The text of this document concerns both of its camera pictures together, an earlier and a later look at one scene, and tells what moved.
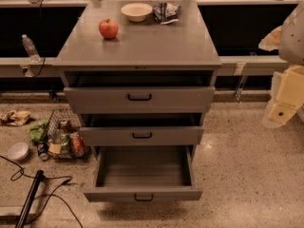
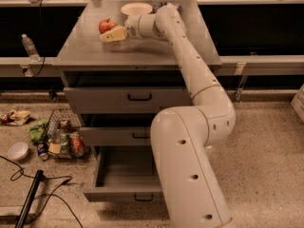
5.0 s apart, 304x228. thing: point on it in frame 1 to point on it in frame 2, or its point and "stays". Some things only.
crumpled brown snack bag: [15, 118] stays
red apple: [108, 28] stays
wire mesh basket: [65, 136] stays
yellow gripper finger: [287, 96] to [119, 32]
